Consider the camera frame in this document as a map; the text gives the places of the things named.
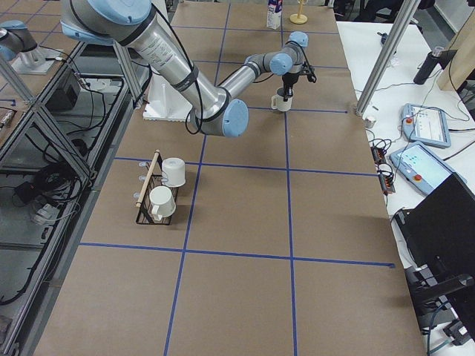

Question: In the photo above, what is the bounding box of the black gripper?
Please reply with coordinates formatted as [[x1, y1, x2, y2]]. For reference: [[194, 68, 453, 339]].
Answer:
[[282, 73, 300, 101]]

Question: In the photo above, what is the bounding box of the white mug with handle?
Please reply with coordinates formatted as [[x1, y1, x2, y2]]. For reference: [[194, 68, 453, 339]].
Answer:
[[270, 87, 293, 112]]

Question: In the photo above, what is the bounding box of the blue white milk carton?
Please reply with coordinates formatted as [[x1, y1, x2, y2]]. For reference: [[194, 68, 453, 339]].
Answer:
[[266, 0, 282, 30]]

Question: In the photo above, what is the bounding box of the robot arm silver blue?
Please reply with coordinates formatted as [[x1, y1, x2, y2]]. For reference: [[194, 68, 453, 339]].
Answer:
[[1, 20, 38, 61], [61, 1, 316, 137]]

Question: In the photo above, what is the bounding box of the white cup in rack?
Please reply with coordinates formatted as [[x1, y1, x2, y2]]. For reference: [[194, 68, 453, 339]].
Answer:
[[148, 186, 176, 222]]

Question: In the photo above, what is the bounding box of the wooden mug tree stand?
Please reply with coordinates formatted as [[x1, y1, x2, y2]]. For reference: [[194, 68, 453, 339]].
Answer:
[[289, 0, 308, 24]]

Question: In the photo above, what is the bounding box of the small metal cylinder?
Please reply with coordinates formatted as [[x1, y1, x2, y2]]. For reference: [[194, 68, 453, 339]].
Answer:
[[364, 116, 376, 129]]

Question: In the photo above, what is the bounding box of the far teach pendant tablet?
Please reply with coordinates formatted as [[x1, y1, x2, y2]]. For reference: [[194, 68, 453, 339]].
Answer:
[[401, 103, 451, 148]]

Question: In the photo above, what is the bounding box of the teach pendant tablet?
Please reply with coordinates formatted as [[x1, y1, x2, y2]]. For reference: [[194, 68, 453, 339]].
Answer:
[[401, 103, 451, 148], [390, 141, 456, 195]]

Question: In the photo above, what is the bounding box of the white mug in rack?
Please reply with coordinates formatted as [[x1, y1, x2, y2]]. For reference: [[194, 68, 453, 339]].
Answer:
[[162, 157, 186, 188]]

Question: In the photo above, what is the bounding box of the black bottle on desk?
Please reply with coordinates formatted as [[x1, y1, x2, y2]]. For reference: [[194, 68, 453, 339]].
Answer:
[[413, 46, 444, 85]]

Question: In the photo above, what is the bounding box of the near teach pendant tablet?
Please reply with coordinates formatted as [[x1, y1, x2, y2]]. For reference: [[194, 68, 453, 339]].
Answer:
[[390, 141, 456, 195]]

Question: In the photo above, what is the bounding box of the black laptop monitor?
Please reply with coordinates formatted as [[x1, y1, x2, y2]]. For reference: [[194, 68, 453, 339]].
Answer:
[[393, 172, 475, 283]]

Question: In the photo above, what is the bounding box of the white camera pillar base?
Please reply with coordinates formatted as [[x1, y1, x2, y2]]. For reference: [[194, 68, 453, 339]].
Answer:
[[143, 74, 192, 122]]

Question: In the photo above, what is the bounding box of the black wire cup rack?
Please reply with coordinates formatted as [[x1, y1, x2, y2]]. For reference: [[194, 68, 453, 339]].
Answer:
[[135, 150, 179, 225]]

